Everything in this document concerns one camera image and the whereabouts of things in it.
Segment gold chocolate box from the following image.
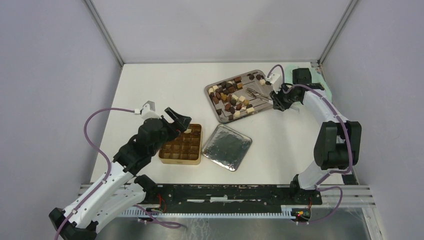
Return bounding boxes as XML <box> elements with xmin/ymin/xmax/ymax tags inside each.
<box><xmin>158</xmin><ymin>123</ymin><xmax>203</xmax><ymax>165</ymax></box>

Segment metal serving tongs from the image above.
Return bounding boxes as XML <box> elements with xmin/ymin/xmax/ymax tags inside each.
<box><xmin>246</xmin><ymin>87</ymin><xmax>286</xmax><ymax>111</ymax></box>

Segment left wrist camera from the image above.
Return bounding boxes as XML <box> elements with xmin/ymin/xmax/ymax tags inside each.
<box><xmin>133</xmin><ymin>100</ymin><xmax>161</xmax><ymax>120</ymax></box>

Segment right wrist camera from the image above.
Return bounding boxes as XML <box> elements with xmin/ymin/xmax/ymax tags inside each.
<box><xmin>266</xmin><ymin>73</ymin><xmax>283</xmax><ymax>94</ymax></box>

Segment green printed cloth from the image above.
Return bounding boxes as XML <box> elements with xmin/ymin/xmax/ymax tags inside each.
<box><xmin>284</xmin><ymin>64</ymin><xmax>333</xmax><ymax>103</ymax></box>

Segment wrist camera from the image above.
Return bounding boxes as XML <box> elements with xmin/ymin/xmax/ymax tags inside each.
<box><xmin>133</xmin><ymin>100</ymin><xmax>161</xmax><ymax>120</ymax></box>
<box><xmin>266</xmin><ymin>73</ymin><xmax>283</xmax><ymax>94</ymax></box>

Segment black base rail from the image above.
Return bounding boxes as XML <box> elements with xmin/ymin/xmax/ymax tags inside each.
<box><xmin>141</xmin><ymin>184</ymin><xmax>323</xmax><ymax>214</ymax></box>

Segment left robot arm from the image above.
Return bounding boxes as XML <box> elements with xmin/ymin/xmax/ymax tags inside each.
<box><xmin>48</xmin><ymin>101</ymin><xmax>192</xmax><ymax>240</ymax></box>

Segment steel tray with chocolates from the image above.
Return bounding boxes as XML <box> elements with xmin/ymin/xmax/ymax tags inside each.
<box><xmin>204</xmin><ymin>70</ymin><xmax>273</xmax><ymax>124</ymax></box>

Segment silver box lid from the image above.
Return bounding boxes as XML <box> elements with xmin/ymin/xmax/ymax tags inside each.
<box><xmin>201</xmin><ymin>124</ymin><xmax>253</xmax><ymax>172</ymax></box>

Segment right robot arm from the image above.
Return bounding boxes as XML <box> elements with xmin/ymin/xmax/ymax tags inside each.
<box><xmin>265</xmin><ymin>68</ymin><xmax>362</xmax><ymax>204</ymax></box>

